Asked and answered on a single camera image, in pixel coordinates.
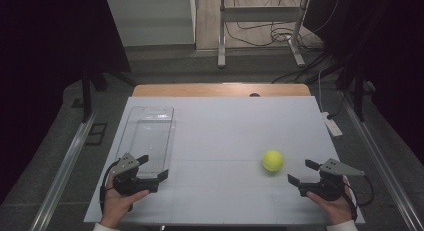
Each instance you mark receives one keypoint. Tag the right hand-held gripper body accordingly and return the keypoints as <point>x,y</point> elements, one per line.
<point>328,187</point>

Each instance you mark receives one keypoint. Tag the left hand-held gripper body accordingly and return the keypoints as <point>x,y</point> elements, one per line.
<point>126,181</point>

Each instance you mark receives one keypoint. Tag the clear plastic container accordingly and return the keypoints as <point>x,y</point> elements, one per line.
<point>150,134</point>

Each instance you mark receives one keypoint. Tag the yellow tennis ball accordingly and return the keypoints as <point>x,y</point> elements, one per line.
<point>273,160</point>

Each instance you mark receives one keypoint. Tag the person's right hand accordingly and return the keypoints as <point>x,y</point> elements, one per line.
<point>336,209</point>

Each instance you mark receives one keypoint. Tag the person's left hand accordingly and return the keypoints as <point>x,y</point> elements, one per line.
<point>115,206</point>

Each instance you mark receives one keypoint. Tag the white power strip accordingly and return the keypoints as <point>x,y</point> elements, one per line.
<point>332,126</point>

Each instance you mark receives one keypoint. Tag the white board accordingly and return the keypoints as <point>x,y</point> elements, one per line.
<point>226,141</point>

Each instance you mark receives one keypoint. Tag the black metal stand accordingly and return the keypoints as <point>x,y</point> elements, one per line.
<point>86,94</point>
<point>358,97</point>

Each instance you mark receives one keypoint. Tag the wooden table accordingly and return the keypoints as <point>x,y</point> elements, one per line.
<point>200,90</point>

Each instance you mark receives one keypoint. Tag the dark table grommet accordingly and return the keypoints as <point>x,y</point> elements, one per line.
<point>254,94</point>

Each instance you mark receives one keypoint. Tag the black curtain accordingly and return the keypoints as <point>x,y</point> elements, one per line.
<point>393,57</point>
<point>43,57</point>

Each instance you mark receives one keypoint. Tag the white cabinet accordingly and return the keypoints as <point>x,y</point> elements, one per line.
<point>150,21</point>

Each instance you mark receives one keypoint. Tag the aluminium rail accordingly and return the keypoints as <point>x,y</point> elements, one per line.
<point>63,171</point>
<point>380,161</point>

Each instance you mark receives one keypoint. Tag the white desk frame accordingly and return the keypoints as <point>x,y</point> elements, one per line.
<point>263,14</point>

